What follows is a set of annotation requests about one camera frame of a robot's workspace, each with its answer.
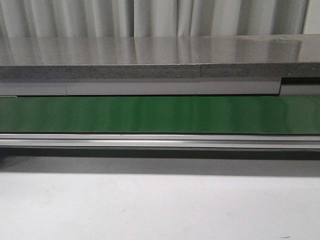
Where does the green conveyor belt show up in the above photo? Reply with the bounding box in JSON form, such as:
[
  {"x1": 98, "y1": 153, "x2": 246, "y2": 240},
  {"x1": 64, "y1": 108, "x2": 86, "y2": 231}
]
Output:
[{"x1": 0, "y1": 96, "x2": 320, "y2": 135}]

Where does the grey panel under counter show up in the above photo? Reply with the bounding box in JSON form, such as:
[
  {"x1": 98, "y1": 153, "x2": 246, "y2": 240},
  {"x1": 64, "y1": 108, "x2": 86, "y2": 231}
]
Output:
[{"x1": 0, "y1": 77, "x2": 320, "y2": 96}]

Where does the grey stone counter slab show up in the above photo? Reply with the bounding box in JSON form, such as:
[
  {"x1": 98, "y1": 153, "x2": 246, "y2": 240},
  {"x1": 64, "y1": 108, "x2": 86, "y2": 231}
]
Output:
[{"x1": 0, "y1": 34, "x2": 320, "y2": 80}]

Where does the white pleated curtain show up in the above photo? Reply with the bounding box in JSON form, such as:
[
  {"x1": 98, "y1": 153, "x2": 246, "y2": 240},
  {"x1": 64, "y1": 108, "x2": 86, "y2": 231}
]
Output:
[{"x1": 0, "y1": 0, "x2": 320, "y2": 38}]

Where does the aluminium conveyor frame rail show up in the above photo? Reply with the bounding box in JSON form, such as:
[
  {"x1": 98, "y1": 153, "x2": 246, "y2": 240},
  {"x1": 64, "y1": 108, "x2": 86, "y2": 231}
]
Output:
[{"x1": 0, "y1": 133, "x2": 320, "y2": 150}]

